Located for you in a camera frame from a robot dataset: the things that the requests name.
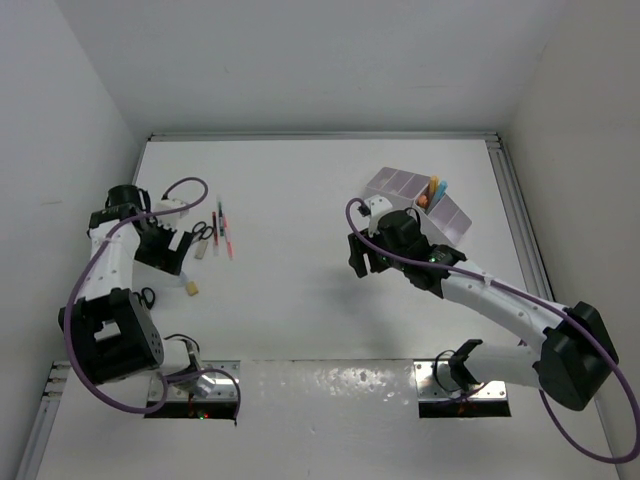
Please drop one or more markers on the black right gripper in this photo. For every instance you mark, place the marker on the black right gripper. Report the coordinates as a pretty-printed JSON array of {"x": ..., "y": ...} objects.
[{"x": 357, "y": 258}]

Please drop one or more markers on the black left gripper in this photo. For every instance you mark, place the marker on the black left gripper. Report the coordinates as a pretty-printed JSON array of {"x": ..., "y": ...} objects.
[{"x": 164, "y": 259}]

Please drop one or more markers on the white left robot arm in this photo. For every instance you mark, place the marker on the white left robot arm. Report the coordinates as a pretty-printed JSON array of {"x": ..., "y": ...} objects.
[{"x": 112, "y": 333}]

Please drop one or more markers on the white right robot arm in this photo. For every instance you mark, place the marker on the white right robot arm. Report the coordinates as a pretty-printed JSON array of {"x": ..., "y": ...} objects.
[{"x": 565, "y": 352}]

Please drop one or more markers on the white purple desk organizer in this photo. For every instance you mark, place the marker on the white purple desk organizer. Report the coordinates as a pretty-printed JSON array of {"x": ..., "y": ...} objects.
[{"x": 442, "y": 220}]

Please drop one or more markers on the beige eraser stick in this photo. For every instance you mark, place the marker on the beige eraser stick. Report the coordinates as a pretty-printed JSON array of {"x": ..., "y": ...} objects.
[{"x": 201, "y": 249}]

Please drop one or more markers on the green pen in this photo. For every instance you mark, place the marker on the green pen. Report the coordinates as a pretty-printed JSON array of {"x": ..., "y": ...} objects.
[{"x": 220, "y": 216}]

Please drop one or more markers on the small yellow eraser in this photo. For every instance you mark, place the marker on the small yellow eraser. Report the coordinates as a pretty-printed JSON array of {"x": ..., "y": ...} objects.
[{"x": 191, "y": 288}]

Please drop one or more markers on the pink pen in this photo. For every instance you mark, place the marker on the pink pen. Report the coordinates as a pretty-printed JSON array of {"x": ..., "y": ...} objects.
[{"x": 227, "y": 238}]

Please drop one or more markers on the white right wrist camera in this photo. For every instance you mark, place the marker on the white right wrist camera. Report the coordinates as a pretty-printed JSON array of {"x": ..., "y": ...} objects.
[{"x": 374, "y": 208}]

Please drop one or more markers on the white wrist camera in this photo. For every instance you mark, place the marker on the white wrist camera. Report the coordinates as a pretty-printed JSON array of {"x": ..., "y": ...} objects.
[
  {"x": 374, "y": 208},
  {"x": 170, "y": 211}
]

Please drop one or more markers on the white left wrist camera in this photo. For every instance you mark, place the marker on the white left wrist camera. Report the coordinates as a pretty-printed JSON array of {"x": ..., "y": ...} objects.
[{"x": 170, "y": 211}]

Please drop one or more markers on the small black handled scissors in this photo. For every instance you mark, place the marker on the small black handled scissors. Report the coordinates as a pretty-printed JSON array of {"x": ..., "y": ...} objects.
[{"x": 201, "y": 231}]

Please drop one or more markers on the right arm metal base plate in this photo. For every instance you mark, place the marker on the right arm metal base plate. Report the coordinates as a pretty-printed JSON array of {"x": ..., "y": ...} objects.
[{"x": 434, "y": 384}]

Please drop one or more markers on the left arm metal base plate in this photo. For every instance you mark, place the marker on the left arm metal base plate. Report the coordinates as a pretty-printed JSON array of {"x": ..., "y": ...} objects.
[{"x": 212, "y": 381}]

